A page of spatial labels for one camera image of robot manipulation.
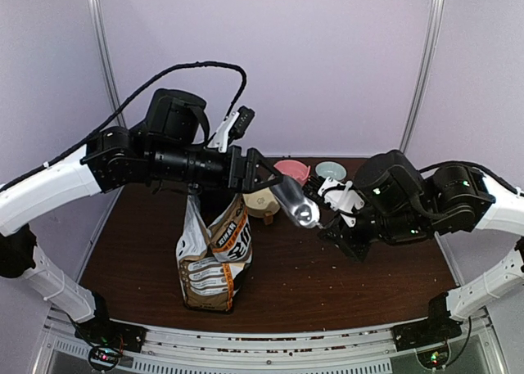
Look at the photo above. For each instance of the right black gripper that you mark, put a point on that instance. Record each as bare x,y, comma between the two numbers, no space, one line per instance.
344,239

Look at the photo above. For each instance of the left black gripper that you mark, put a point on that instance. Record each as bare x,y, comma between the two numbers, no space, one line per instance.
248,180

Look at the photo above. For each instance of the metal scoop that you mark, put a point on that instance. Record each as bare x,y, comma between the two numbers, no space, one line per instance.
300,209

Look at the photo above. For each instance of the pet food bag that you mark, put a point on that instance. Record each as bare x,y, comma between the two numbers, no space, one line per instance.
213,260

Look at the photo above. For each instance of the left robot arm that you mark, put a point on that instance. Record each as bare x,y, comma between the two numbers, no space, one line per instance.
172,143

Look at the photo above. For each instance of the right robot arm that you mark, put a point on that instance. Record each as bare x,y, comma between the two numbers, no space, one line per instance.
391,201

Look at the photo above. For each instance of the cream pet bowl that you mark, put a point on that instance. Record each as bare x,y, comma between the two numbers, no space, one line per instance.
262,205

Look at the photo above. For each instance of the pink pet bowl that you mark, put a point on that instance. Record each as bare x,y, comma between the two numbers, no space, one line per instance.
295,169

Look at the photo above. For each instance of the light blue ceramic bowl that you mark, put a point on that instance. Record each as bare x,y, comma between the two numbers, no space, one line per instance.
330,169

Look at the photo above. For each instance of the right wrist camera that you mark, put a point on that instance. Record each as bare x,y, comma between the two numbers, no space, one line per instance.
330,194

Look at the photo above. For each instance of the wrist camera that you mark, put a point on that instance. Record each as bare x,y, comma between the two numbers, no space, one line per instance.
330,194
231,129

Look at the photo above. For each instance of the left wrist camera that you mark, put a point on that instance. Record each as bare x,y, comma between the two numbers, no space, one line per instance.
231,129

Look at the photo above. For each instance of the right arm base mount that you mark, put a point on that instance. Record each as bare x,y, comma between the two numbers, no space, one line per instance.
417,334

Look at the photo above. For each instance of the right aluminium frame post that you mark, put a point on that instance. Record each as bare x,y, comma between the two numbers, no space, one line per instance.
434,22

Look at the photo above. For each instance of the aluminium frame post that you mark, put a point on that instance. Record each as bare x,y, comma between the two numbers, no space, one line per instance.
95,9
434,22

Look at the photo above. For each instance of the front aluminium rail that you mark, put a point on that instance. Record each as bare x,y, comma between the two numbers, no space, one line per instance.
360,350

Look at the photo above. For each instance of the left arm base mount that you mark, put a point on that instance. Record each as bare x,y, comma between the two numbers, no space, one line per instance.
116,335

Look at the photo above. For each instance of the left aluminium frame post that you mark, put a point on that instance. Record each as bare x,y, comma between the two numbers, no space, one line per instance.
95,9

